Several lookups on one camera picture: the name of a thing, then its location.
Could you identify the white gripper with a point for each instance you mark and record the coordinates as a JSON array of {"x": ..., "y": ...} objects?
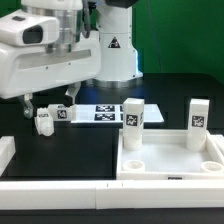
[{"x": 41, "y": 49}]

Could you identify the white square table top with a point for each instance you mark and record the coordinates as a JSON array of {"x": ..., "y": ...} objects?
[{"x": 164, "y": 156}]

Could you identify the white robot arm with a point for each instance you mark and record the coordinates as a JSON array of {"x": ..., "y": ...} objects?
[{"x": 112, "y": 19}]

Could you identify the white paper with tags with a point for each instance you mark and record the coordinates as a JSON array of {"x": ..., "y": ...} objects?
[{"x": 112, "y": 113}]

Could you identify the white left obstacle block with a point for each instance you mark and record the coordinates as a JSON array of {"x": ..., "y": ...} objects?
[{"x": 7, "y": 151}]

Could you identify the white front obstacle bar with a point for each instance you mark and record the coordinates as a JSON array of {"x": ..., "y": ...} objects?
[{"x": 48, "y": 195}]

